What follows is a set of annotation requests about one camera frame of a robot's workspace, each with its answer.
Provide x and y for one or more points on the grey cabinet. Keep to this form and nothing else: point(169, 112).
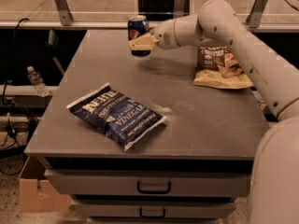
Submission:
point(205, 131)

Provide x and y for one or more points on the grey lower drawer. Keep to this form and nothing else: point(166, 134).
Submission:
point(152, 209)

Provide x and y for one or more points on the blue kettle chips bag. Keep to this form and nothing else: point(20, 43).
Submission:
point(115, 115)

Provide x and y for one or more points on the brown sea salt chips bag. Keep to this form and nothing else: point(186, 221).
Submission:
point(218, 68)

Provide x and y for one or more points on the cardboard box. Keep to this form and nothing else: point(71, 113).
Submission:
point(37, 194)

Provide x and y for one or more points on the right metal bracket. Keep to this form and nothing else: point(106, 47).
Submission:
point(255, 17)

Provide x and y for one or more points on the metal bracket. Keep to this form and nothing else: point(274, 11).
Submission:
point(64, 12)
point(255, 17)
point(179, 6)

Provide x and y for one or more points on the middle metal bracket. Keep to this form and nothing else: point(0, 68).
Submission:
point(179, 6)

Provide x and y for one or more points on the clear plastic water bottle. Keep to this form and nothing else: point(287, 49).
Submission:
point(37, 81)

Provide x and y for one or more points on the blue pepsi can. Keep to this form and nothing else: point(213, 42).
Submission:
point(137, 26)

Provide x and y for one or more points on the grey drawer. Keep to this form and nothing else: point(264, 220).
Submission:
point(152, 209)
point(148, 183)

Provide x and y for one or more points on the left metal bracket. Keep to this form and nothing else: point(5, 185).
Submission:
point(64, 12)

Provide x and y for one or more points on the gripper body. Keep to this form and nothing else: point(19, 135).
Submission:
point(164, 34)

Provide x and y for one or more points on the grey upper drawer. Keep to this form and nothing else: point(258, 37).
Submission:
point(148, 183)

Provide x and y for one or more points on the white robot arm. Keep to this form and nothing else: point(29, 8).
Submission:
point(274, 184)

